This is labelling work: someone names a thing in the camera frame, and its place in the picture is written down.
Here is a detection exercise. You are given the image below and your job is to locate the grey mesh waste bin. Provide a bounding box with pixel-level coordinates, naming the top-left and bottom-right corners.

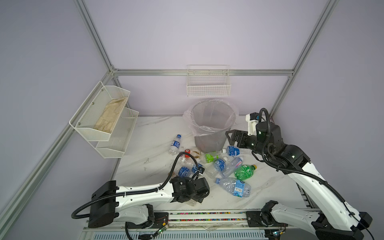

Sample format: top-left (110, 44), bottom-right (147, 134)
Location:
top-left (190, 100), bottom-right (238, 153)

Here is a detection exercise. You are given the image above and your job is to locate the white mesh shelf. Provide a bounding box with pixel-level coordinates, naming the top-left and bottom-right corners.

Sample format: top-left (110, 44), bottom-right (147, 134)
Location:
top-left (69, 82), bottom-right (130, 142)
top-left (96, 108), bottom-right (139, 159)

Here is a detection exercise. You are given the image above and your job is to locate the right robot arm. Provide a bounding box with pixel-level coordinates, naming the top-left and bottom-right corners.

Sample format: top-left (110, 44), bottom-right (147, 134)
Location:
top-left (226, 108), bottom-right (373, 240)

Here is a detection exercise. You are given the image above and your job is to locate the white lower mesh shelf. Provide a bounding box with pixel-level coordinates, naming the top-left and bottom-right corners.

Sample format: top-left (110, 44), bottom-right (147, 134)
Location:
top-left (96, 108), bottom-right (139, 159)

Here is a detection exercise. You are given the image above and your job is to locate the white upper mesh shelf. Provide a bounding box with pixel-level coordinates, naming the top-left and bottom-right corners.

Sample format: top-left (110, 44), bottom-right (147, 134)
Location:
top-left (69, 82), bottom-right (130, 142)

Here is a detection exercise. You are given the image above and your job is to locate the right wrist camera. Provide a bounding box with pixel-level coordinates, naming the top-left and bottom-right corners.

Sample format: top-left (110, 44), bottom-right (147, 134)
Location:
top-left (246, 113), bottom-right (260, 136)

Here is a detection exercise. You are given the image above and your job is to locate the large crushed blue-cap bottle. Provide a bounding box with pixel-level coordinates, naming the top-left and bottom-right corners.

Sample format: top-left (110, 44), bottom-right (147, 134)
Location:
top-left (215, 178), bottom-right (252, 198)

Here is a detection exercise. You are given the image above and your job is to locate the small blue label bottle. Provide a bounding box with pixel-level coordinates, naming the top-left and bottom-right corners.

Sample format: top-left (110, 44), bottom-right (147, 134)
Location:
top-left (169, 135), bottom-right (182, 155)

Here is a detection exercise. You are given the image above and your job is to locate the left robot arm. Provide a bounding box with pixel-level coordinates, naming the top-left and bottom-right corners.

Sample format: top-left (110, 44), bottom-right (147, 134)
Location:
top-left (71, 152), bottom-right (210, 229)

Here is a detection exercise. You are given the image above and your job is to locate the green crushed plastic bottle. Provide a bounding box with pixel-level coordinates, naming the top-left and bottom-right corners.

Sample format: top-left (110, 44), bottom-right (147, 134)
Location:
top-left (234, 165), bottom-right (257, 181)

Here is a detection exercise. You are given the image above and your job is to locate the blue label bottle by bin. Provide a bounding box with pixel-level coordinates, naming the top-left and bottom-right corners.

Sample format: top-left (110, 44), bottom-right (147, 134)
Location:
top-left (221, 146), bottom-right (244, 157)

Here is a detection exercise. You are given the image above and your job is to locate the white wire wall basket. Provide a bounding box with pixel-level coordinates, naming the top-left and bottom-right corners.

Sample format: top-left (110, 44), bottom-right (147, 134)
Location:
top-left (187, 65), bottom-right (232, 98)

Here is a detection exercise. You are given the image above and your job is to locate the green label clear bottle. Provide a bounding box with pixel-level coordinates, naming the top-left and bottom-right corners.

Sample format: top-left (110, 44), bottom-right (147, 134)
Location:
top-left (200, 152), bottom-right (221, 164)

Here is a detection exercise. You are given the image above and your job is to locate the clear plastic bin liner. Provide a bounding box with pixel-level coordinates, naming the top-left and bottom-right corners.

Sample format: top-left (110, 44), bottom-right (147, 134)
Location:
top-left (183, 99), bottom-right (239, 137)

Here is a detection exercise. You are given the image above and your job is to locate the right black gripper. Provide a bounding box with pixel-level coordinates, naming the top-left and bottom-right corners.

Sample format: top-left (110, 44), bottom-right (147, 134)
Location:
top-left (222, 129), bottom-right (269, 159)

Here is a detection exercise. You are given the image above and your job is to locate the beige cloth in shelf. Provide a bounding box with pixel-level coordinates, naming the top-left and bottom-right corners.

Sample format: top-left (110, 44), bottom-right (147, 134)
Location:
top-left (94, 97), bottom-right (128, 134)

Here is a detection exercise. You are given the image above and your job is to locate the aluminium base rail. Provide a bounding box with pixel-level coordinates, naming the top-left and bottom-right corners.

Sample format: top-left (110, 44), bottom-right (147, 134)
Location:
top-left (78, 208), bottom-right (338, 240)

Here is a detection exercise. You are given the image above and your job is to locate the Pocari bottle middle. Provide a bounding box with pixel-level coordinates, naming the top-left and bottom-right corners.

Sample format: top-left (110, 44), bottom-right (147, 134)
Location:
top-left (182, 158), bottom-right (198, 173)

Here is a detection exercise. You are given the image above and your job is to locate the red cap small bottle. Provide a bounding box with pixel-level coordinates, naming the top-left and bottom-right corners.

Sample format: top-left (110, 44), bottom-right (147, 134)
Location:
top-left (181, 148), bottom-right (202, 159)

